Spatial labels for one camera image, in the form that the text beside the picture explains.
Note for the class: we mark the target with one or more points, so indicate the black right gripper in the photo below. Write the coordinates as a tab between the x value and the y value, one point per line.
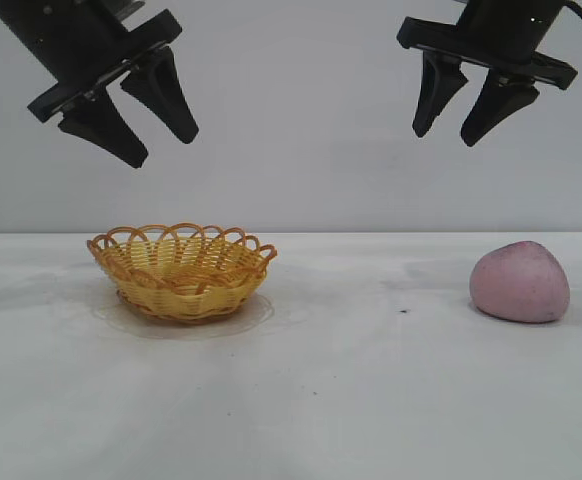
506	30

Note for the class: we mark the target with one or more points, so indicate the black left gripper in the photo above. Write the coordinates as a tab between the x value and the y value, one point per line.
81	45

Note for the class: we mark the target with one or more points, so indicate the yellow orange woven basket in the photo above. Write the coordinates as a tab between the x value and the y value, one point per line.
186	295

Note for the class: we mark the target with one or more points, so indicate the pink peach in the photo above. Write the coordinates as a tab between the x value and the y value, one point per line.
518	285

